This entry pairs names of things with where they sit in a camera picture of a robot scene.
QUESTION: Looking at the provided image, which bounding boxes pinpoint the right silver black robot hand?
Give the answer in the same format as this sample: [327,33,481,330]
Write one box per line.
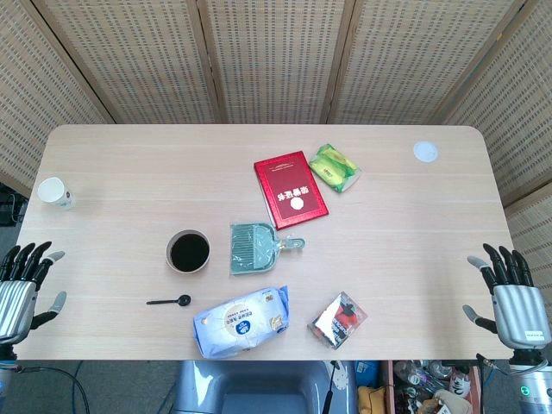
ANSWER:
[461,243,552,350]

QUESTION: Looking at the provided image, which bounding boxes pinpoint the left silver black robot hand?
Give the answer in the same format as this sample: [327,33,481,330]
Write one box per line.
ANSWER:
[0,241,68,346]

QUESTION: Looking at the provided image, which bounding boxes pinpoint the black plastic spoon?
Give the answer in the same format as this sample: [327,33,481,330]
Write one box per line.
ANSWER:
[145,294,192,307]

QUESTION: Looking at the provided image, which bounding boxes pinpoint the bowl of dark coffee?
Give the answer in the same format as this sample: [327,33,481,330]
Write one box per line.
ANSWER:
[165,229,213,274]

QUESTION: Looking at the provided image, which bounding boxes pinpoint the black equipment beside table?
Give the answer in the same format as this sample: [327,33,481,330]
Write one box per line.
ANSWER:
[0,183,29,229]

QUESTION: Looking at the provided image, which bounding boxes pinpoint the white paper cup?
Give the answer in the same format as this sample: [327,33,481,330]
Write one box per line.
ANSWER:
[36,176,75,211]

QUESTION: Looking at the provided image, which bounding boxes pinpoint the wooden crate of clutter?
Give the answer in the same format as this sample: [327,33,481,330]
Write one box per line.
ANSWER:
[381,360,484,414]

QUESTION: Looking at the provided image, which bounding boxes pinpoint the blue box under table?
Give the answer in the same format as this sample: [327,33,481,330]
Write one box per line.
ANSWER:
[354,360,381,388]

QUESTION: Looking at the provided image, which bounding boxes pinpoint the yellow cloth bag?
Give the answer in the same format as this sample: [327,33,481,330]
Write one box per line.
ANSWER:
[357,385,386,414]

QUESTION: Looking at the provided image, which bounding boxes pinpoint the clear box red black contents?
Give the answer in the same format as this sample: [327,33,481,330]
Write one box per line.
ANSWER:
[306,291,369,349]

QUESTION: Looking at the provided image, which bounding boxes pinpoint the white round lid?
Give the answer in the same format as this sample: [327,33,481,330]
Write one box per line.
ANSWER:
[412,141,440,163]

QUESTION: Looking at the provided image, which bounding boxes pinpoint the blue white food bag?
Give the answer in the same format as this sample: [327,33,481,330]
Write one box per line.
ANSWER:
[192,284,291,360]

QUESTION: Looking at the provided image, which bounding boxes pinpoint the green snack packet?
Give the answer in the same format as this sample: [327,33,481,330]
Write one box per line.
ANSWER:
[308,143,363,194]

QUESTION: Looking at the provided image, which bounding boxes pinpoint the green dustpan brush set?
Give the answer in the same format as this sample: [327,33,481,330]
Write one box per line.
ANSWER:
[229,221,306,278]

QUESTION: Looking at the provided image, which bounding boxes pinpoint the red hardcover book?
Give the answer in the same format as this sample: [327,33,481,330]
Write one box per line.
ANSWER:
[253,150,329,231]

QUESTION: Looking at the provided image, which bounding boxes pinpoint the grey robot torso base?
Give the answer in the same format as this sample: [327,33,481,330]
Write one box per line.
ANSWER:
[170,360,359,414]

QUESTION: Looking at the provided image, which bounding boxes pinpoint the woven bamboo folding screen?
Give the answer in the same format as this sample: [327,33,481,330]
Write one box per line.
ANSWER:
[0,0,552,303]

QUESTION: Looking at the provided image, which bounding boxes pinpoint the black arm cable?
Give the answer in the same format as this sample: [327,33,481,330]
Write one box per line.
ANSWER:
[16,364,91,414]

